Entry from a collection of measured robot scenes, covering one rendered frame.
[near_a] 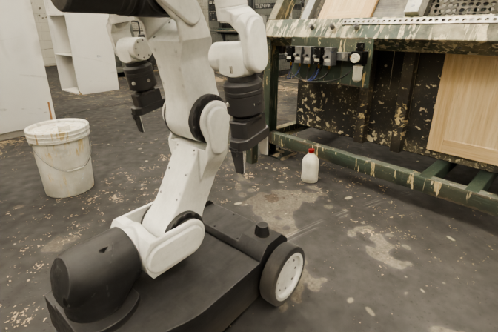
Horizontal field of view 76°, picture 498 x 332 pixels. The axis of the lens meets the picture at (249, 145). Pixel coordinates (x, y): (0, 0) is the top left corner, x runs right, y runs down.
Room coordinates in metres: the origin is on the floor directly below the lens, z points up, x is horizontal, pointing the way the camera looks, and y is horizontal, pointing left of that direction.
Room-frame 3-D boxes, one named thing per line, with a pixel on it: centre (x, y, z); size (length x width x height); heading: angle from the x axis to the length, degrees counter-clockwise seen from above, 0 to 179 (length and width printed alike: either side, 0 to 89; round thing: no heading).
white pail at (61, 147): (1.63, 1.02, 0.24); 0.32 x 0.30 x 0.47; 50
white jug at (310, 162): (1.71, -0.36, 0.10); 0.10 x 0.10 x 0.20
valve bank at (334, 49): (1.73, -0.37, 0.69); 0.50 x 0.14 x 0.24; 44
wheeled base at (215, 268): (0.82, 0.25, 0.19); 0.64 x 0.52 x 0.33; 140
